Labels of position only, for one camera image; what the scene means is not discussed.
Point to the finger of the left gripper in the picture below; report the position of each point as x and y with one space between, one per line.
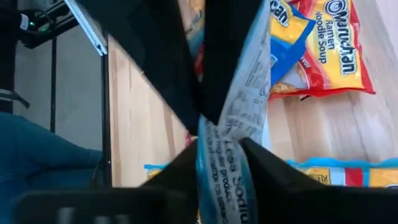
227 46
155 46

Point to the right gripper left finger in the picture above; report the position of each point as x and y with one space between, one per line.
183 174

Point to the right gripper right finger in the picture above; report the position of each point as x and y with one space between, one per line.
280 193

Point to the light blue Maruchan ramen pack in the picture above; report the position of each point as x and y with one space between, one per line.
248 93
354 177

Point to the red Maruchan ramen pack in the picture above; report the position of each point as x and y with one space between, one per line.
339 46

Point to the silver aluminium bar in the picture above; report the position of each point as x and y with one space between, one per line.
88 29

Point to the black device green light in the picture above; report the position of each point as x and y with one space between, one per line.
53 34

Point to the thin black pole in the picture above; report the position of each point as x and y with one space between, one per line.
53 93

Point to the person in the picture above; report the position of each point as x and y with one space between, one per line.
37 161

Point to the black stand pole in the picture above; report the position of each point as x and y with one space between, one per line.
7 46

